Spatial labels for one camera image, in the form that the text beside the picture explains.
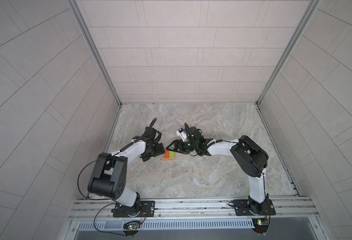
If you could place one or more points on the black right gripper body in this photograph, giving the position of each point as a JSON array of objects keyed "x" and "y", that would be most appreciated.
[{"x": 187, "y": 146}]

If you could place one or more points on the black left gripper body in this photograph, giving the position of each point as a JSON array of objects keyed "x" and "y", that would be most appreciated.
[{"x": 154, "y": 150}]

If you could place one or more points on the orange wood block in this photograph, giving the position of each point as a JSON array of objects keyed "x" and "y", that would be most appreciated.
[{"x": 167, "y": 154}]

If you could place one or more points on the natural wood plank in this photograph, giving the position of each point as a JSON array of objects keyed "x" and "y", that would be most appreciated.
[{"x": 168, "y": 159}]

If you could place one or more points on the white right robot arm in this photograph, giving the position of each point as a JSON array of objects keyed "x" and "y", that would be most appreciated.
[{"x": 250, "y": 157}]

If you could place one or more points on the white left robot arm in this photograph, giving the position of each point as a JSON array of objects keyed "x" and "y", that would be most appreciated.
[{"x": 109, "y": 175}]

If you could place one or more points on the left circuit board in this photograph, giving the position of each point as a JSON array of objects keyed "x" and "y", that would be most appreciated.
[{"x": 132, "y": 226}]

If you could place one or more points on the circuit board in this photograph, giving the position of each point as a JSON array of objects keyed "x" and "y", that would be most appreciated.
[
  {"x": 260, "y": 222},
  {"x": 132, "y": 226}
]

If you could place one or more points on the right circuit board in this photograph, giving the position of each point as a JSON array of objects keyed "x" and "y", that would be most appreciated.
[{"x": 260, "y": 222}]

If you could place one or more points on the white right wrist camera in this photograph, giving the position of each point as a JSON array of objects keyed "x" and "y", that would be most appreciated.
[{"x": 182, "y": 135}]

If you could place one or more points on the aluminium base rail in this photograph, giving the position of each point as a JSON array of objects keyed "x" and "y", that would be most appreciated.
[{"x": 187, "y": 214}]

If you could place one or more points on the aluminium corner post left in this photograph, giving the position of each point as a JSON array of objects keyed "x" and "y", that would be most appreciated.
[{"x": 90, "y": 43}]

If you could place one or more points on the aluminium corner post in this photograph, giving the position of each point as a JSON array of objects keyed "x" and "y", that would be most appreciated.
[
  {"x": 307, "y": 16},
  {"x": 90, "y": 43}
]

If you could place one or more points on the aluminium corner post right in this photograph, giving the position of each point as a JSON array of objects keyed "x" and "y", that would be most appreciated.
[{"x": 307, "y": 16}]

